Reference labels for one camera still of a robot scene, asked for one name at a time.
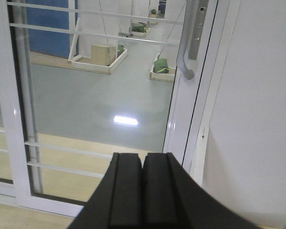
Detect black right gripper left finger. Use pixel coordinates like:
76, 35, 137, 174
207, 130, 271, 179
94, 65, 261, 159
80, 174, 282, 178
68, 153, 142, 229

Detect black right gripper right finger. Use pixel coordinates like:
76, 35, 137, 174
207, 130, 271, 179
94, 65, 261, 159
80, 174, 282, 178
143, 153, 257, 229

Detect white framed transparent sliding door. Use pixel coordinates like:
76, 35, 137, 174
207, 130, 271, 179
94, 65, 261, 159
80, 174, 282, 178
0, 0, 197, 217

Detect grey metal door handle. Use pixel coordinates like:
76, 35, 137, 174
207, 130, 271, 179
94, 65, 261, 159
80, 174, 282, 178
176, 0, 200, 80

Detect grey door lock plate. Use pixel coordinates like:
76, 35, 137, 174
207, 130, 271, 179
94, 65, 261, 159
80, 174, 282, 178
188, 0, 209, 60

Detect white wooden floor tray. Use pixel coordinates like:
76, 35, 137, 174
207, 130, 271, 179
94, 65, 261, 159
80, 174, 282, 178
131, 22, 150, 37
149, 64, 176, 83
68, 48, 128, 74

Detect green sandbag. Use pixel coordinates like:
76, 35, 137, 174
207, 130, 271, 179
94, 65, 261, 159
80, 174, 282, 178
153, 58, 170, 73
117, 45, 124, 56
132, 22, 147, 33

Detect light wooden box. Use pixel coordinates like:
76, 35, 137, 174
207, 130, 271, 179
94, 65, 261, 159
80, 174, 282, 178
91, 45, 117, 66

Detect white wooden support brace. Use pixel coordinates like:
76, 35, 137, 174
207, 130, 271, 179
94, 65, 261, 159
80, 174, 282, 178
68, 0, 84, 65

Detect blue wall panel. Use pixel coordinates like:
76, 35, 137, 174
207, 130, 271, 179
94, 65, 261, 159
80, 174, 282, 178
25, 0, 70, 58

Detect white door jamb frame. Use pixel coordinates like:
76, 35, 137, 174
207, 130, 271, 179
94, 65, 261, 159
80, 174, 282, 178
183, 0, 240, 186

